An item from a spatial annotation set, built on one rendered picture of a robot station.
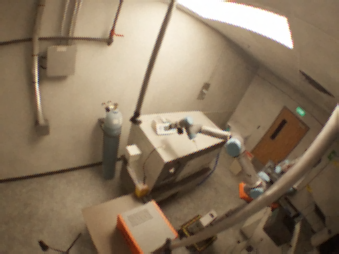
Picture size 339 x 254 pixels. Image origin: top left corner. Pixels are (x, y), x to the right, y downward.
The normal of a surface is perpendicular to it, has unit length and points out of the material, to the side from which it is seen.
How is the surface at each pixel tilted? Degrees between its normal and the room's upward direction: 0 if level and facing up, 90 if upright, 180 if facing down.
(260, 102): 90
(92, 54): 90
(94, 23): 90
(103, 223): 0
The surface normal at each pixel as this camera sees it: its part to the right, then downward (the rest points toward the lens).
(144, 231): 0.33, -0.77
